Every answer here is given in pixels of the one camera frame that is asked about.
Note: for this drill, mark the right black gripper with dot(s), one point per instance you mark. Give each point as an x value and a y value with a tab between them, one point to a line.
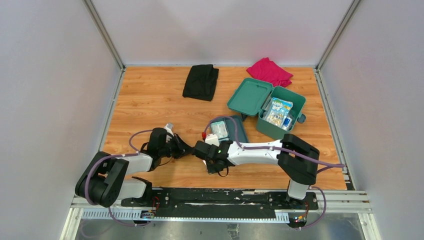
212	169

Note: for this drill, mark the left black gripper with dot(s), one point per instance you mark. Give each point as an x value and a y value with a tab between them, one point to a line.
183	149

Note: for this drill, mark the dark teal divided tray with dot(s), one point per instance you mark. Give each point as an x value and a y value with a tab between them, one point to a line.
235	129

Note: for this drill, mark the teal medicine box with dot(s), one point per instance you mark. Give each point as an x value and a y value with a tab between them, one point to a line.
252	97

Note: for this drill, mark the small white blue bottle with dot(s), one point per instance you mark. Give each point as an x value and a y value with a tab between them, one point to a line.
287	124

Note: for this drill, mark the light blue mask packet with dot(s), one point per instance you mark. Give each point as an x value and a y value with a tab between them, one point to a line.
277	111

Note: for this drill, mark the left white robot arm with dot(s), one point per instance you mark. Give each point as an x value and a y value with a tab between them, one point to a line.
104	181

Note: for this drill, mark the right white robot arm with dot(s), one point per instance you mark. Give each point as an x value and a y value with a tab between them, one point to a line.
297	159

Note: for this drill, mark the black folded cloth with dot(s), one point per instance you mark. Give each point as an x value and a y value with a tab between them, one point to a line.
201	82

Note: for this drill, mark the pink folded cloth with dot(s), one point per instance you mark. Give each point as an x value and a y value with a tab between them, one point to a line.
268	71

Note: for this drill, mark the black metal base rail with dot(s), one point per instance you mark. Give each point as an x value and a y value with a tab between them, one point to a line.
223	205

